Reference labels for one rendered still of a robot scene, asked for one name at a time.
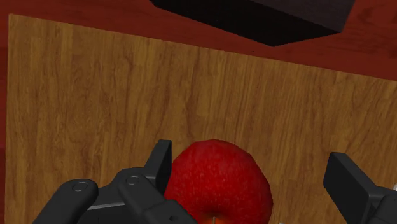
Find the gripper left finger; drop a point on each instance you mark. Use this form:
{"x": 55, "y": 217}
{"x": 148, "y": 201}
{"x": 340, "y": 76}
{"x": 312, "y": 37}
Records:
{"x": 136, "y": 192}

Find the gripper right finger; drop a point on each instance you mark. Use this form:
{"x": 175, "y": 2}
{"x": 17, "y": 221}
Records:
{"x": 356, "y": 183}

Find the red apple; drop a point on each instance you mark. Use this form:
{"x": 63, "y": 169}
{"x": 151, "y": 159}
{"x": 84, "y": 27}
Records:
{"x": 217, "y": 183}

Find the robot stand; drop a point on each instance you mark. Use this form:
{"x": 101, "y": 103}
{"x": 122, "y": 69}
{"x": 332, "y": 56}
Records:
{"x": 266, "y": 21}

